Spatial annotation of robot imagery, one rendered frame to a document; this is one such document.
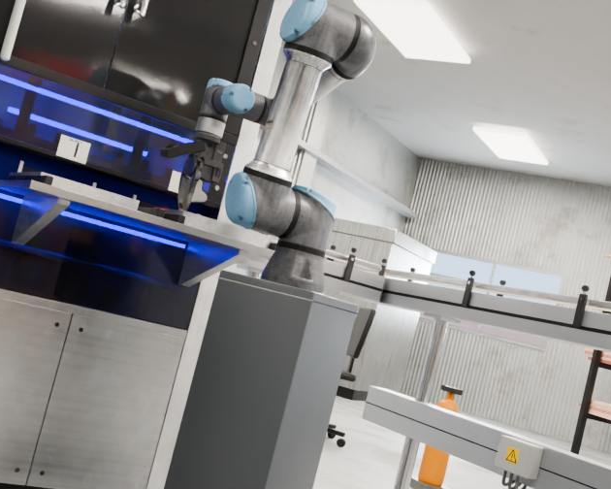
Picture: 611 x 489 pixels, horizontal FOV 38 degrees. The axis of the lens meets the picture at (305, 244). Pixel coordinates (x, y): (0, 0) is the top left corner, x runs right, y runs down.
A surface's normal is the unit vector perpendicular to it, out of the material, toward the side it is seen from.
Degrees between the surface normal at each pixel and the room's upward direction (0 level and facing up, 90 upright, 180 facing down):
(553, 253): 90
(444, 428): 90
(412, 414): 90
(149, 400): 90
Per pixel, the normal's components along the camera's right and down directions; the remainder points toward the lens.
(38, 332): 0.51, 0.07
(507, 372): -0.44, -0.18
